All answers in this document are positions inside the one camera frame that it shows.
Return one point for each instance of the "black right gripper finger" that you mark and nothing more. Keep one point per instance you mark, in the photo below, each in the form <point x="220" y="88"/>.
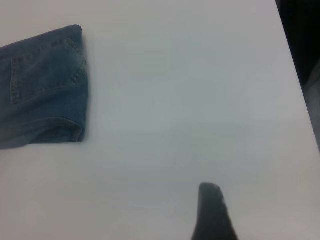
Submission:
<point x="212" y="217"/>

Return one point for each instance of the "blue denim jeans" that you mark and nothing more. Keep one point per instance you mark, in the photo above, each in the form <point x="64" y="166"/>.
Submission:
<point x="37" y="87"/>

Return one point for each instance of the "grey fabric garment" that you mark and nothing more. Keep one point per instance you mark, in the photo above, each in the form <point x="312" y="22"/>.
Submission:
<point x="315" y="112"/>

